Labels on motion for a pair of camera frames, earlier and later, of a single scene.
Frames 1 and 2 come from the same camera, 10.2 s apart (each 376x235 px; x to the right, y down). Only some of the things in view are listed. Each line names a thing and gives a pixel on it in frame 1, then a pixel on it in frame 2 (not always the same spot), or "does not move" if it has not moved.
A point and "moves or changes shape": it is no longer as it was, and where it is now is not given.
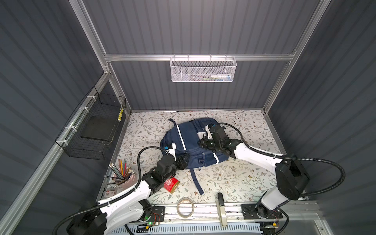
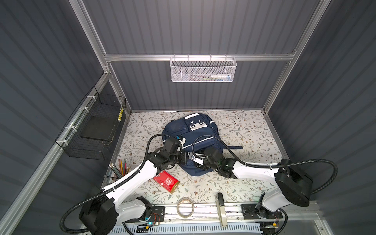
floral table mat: x=235 y=180 does not move
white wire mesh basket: x=202 y=69 does not move
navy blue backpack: x=186 y=136 moves or changes shape
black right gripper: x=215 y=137 to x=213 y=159
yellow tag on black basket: x=120 y=114 does not move
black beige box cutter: x=221 y=208 does not move
